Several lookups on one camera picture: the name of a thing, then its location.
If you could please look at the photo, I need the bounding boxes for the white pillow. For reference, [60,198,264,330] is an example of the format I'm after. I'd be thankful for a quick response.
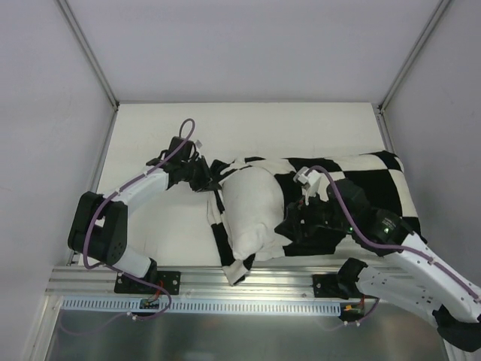
[222,167,289,261]

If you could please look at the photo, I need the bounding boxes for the black white checkered pillowcase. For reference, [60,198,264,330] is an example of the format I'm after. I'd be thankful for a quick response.
[207,151,421,285]

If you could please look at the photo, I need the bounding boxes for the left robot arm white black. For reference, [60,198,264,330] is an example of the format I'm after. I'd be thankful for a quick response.
[68,136,218,293]

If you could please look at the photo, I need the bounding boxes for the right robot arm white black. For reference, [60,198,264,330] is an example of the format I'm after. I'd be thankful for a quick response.
[276,176,480,352]

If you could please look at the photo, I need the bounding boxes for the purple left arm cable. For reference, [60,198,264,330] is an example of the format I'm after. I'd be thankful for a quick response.
[59,118,197,335]

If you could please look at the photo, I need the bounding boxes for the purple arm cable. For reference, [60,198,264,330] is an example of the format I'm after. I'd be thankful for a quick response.
[59,118,197,335]
[306,165,481,330]

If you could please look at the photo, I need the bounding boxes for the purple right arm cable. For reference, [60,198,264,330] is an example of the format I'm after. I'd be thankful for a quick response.
[306,165,481,330]

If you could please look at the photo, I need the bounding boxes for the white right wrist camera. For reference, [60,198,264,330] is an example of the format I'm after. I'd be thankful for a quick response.
[293,167,321,205]

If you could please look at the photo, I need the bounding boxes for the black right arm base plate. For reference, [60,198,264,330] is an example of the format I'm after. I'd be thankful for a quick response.
[312,274,377,300]

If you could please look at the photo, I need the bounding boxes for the aluminium mounting rail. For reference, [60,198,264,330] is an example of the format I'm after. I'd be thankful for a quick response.
[45,265,340,300]

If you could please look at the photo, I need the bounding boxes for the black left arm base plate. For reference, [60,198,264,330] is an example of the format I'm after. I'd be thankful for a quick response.
[113,270,181,296]

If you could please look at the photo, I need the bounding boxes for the white slotted cable duct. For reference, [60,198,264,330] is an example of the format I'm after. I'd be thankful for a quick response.
[62,296,341,317]

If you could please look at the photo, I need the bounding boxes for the aluminium frame post left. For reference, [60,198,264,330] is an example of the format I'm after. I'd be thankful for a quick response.
[55,0,119,111]

